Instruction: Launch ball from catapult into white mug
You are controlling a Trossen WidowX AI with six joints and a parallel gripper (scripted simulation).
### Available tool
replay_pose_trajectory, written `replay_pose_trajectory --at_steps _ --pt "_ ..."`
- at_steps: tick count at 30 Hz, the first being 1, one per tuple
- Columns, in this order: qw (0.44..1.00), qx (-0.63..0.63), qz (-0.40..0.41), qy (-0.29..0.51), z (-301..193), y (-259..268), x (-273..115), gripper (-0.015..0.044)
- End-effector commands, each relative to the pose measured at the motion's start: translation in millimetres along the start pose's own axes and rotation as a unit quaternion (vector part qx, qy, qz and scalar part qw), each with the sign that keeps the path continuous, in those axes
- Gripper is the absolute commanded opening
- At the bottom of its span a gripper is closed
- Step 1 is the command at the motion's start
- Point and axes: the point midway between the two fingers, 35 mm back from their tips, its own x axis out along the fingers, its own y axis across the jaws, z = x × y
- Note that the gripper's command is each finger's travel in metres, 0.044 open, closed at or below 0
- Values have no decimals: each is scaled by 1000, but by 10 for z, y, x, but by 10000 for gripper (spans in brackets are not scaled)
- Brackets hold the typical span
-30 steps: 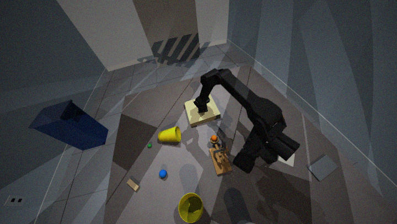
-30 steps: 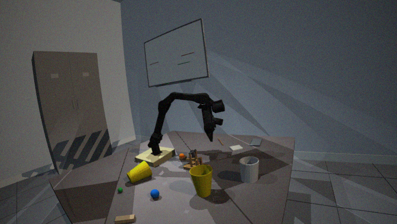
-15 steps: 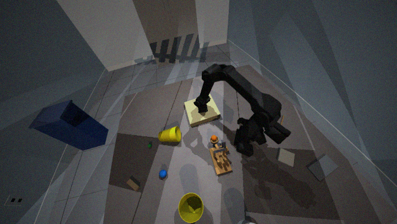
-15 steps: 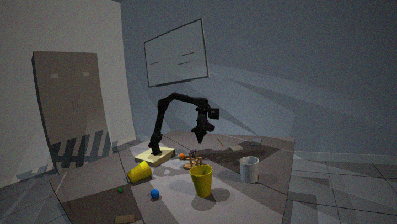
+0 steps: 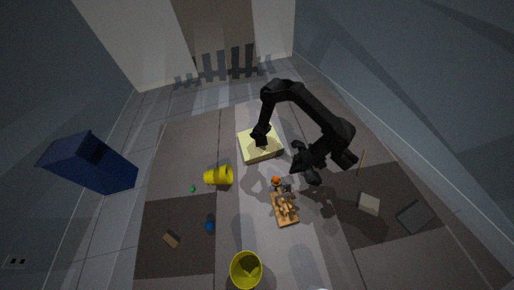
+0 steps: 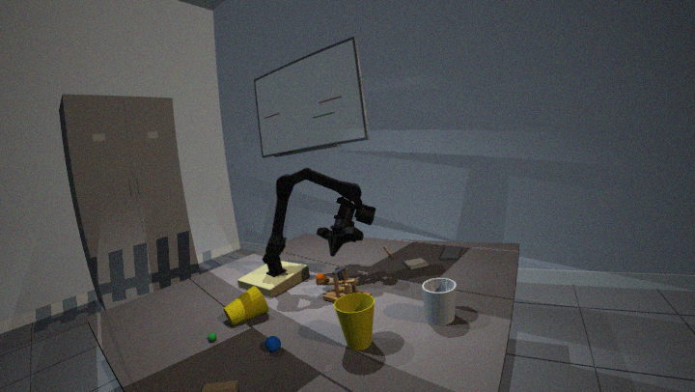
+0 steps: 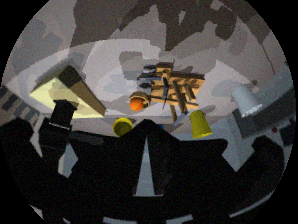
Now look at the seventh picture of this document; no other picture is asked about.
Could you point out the yellow cup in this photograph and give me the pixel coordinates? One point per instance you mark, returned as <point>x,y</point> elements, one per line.
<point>199,125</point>
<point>121,126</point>

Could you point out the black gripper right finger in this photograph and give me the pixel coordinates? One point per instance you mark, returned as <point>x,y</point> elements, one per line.
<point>166,153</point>

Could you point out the grey open cylindrical cup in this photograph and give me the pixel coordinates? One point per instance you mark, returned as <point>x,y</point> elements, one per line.
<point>245,100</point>

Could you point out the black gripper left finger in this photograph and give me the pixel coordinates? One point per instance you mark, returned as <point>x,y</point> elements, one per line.
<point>125,151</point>

